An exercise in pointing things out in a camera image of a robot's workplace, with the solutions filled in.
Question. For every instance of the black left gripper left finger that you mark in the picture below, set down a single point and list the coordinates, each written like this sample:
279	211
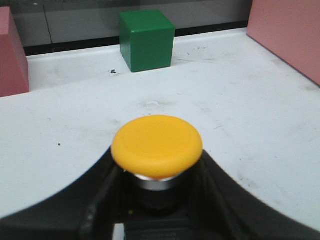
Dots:
85	210

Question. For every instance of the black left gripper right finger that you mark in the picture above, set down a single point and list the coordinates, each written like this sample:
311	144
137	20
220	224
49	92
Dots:
227	209

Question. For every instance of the yellow push button switch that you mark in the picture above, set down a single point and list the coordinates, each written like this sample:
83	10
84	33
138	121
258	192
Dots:
159	155

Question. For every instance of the pink cube block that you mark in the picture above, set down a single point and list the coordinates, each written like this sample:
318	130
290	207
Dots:
14	71

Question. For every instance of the green cube block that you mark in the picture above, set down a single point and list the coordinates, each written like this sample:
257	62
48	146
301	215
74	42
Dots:
146	39

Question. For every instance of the grey counter shelf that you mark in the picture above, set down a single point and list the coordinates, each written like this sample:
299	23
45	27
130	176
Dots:
44	22

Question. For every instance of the pink plastic bin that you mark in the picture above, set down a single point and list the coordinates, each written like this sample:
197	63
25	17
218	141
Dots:
289	29

